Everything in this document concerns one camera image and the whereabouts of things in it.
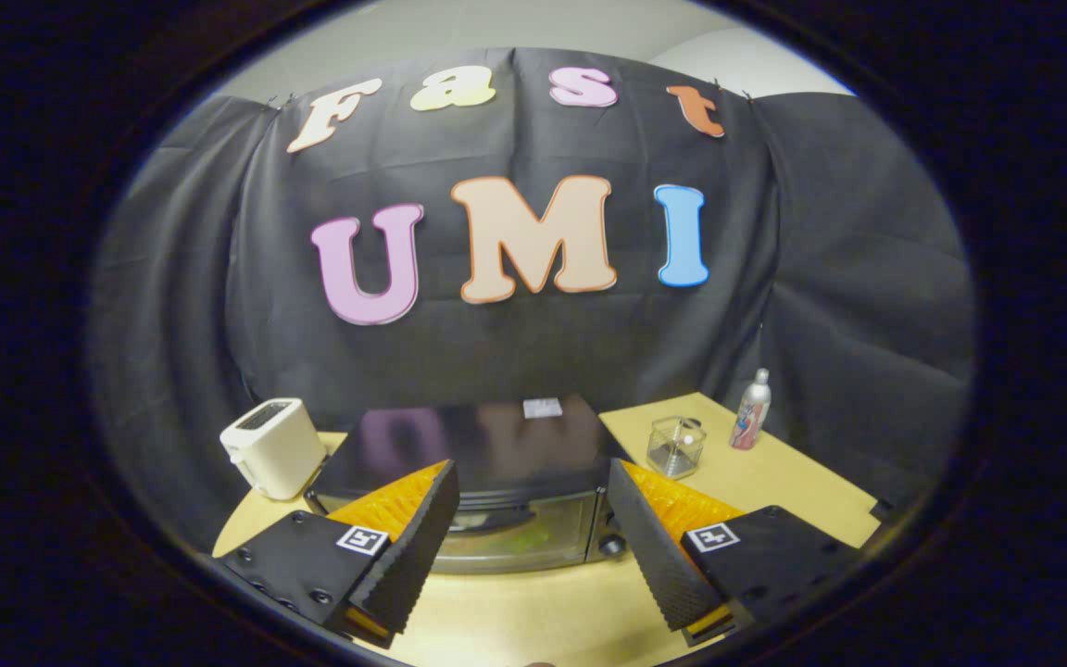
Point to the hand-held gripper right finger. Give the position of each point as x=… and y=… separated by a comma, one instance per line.
x=654, y=547

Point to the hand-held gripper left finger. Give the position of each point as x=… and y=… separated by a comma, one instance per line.
x=418, y=547

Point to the black toaster oven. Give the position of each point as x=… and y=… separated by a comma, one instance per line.
x=487, y=454

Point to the white bread toaster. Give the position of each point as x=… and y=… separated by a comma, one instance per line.
x=274, y=454

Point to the silver bottle red label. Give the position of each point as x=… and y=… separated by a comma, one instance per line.
x=750, y=417

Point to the black backdrop cloth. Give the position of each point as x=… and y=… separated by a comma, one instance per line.
x=533, y=352

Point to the black metal table clamp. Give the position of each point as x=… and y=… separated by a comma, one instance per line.
x=884, y=509

